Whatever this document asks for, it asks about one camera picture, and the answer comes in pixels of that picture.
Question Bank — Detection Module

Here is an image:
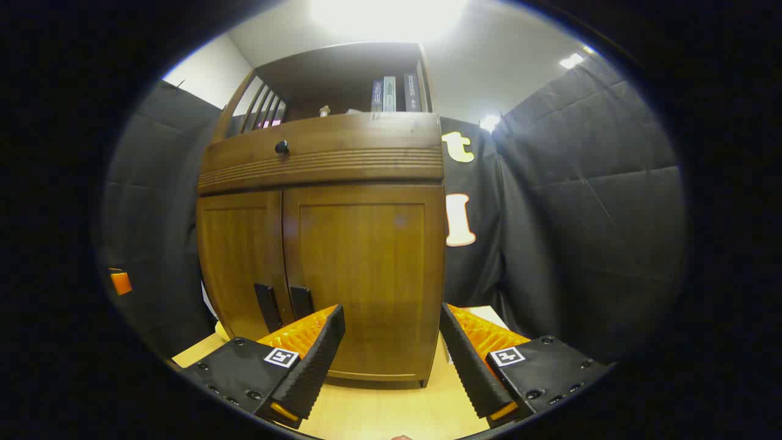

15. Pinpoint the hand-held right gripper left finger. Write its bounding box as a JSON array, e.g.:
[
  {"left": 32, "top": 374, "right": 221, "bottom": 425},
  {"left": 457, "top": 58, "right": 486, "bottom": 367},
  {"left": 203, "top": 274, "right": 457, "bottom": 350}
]
[{"left": 182, "top": 304, "right": 346, "bottom": 430}]

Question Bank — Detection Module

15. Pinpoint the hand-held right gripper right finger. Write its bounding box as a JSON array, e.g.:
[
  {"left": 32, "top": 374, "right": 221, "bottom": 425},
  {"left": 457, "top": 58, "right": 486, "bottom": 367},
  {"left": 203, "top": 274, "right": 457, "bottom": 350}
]
[{"left": 440, "top": 302, "right": 613, "bottom": 428}]

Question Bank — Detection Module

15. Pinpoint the black door handle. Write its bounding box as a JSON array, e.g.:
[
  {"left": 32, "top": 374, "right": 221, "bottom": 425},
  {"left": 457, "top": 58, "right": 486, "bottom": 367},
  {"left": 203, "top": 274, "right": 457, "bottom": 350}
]
[
  {"left": 289, "top": 285, "right": 315, "bottom": 320},
  {"left": 255, "top": 283, "right": 283, "bottom": 332}
]

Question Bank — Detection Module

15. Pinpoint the wooden shoe cabinet door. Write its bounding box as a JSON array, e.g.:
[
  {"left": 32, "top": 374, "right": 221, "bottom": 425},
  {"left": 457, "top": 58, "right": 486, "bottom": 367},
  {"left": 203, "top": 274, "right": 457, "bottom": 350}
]
[
  {"left": 197, "top": 191, "right": 294, "bottom": 342},
  {"left": 282, "top": 183, "right": 447, "bottom": 383}
]

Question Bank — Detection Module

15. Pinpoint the wooden double-door shoe cabinet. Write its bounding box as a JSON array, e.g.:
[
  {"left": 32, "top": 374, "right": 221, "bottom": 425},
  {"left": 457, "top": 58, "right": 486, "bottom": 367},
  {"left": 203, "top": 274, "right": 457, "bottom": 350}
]
[{"left": 197, "top": 42, "right": 447, "bottom": 389}]

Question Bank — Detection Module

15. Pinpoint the wooden cabinet drawer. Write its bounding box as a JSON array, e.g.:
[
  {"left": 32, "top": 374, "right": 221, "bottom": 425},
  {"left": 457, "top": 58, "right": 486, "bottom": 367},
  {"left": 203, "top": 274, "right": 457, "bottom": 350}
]
[{"left": 198, "top": 113, "right": 445, "bottom": 196}]

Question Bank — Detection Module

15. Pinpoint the black backdrop cloth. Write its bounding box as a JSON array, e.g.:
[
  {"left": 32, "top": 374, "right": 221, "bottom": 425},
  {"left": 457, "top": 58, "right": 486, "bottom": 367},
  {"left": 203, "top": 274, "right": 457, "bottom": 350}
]
[{"left": 101, "top": 58, "right": 688, "bottom": 364}]

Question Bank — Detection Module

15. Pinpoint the dark grey book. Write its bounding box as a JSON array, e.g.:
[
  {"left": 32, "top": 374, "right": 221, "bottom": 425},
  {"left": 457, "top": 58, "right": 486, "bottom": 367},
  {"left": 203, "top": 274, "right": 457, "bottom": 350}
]
[{"left": 403, "top": 73, "right": 423, "bottom": 112}]

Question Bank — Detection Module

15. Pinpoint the large ceiling light panel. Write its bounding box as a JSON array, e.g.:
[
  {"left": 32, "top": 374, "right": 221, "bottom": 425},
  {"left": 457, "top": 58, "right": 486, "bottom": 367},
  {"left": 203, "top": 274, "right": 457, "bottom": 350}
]
[{"left": 309, "top": 0, "right": 471, "bottom": 41}]

